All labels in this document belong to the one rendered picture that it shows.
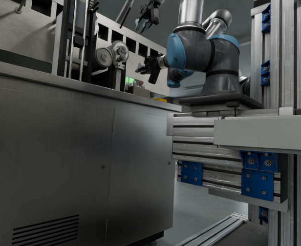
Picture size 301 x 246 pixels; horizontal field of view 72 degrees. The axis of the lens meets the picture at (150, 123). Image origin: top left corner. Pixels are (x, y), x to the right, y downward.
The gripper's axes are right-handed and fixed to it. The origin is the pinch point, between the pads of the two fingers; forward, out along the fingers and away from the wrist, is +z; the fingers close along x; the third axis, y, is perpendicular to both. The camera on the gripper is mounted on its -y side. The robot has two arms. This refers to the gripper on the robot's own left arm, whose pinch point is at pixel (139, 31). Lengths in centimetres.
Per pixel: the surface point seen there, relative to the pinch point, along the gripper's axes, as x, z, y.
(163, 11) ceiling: -192, 12, 240
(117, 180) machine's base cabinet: 17, 50, -75
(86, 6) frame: 34.2, 2.5, 3.3
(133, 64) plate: -35, 37, 32
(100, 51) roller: 16.7, 22.0, -0.3
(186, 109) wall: -834, 368, 444
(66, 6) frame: 44.9, 5.8, -1.1
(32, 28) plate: 49, 38, 31
